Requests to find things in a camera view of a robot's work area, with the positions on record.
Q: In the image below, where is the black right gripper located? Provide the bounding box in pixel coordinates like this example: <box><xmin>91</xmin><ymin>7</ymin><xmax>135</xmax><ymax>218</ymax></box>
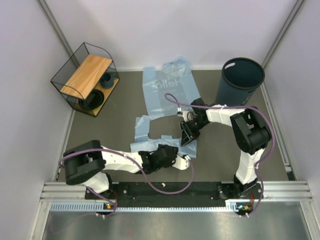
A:
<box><xmin>179</xmin><ymin>117</ymin><xmax>209</xmax><ymax>147</ymax></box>

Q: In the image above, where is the light blue printed trash bag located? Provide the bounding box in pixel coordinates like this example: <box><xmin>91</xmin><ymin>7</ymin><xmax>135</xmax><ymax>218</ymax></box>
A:
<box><xmin>142</xmin><ymin>57</ymin><xmax>200</xmax><ymax>120</ymax></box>

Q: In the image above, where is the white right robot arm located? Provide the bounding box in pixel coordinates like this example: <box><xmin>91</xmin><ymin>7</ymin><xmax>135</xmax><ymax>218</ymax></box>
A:
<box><xmin>177</xmin><ymin>98</ymin><xmax>272</xmax><ymax>198</ymax></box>

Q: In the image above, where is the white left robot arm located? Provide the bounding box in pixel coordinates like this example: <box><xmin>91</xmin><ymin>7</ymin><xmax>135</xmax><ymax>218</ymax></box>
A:
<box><xmin>63</xmin><ymin>140</ymin><xmax>189</xmax><ymax>199</ymax></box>

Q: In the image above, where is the dark blue trash bin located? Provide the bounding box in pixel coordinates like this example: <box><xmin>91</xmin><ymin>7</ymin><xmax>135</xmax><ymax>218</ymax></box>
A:
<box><xmin>215</xmin><ymin>57</ymin><xmax>265</xmax><ymax>106</ymax></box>

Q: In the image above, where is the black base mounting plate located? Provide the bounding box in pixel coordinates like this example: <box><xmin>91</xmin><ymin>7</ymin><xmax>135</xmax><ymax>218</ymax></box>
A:
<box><xmin>84</xmin><ymin>181</ymin><xmax>263</xmax><ymax>208</ymax></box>

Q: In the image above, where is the black bowl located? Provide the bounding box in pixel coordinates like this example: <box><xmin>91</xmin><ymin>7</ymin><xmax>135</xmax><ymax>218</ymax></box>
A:
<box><xmin>78</xmin><ymin>89</ymin><xmax>105</xmax><ymax>110</ymax></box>

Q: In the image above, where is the dark blue mug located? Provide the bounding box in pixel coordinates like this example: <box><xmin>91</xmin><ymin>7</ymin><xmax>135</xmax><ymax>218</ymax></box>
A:
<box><xmin>99</xmin><ymin>73</ymin><xmax>116</xmax><ymax>89</ymax></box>

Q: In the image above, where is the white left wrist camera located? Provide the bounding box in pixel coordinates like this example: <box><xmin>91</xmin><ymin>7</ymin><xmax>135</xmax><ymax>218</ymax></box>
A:
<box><xmin>172</xmin><ymin>154</ymin><xmax>191</xmax><ymax>171</ymax></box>

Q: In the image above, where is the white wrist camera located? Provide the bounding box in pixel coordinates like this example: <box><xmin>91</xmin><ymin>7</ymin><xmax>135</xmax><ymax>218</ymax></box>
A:
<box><xmin>172</xmin><ymin>154</ymin><xmax>191</xmax><ymax>171</ymax></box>
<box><xmin>177</xmin><ymin>107</ymin><xmax>193</xmax><ymax>122</ymax></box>

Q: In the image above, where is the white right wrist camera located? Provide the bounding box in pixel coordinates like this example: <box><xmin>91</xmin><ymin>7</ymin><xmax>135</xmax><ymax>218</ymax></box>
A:
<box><xmin>177</xmin><ymin>107</ymin><xmax>193</xmax><ymax>122</ymax></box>

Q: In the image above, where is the black wire shelf rack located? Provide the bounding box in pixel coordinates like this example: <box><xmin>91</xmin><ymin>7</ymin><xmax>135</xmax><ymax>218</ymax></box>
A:
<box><xmin>50</xmin><ymin>42</ymin><xmax>120</xmax><ymax>117</ymax></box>

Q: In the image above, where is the aluminium frame rail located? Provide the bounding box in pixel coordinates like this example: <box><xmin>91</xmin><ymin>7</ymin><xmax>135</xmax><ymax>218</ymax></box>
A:
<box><xmin>40</xmin><ymin>181</ymin><xmax>313</xmax><ymax>214</ymax></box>

